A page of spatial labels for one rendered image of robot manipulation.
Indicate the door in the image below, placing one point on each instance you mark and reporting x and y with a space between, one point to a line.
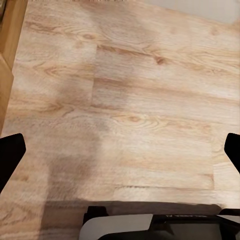
12 13

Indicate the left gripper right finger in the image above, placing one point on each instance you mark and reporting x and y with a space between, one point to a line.
232 149

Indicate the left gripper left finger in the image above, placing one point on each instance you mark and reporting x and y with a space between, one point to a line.
12 149

